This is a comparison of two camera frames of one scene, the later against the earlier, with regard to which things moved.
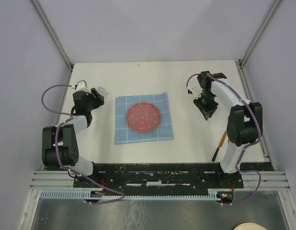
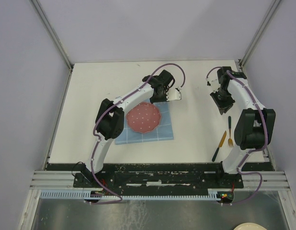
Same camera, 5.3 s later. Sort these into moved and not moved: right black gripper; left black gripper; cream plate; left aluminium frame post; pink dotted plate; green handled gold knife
Moved: left black gripper; right black gripper
Not moved: pink dotted plate; green handled gold knife; left aluminium frame post; cream plate
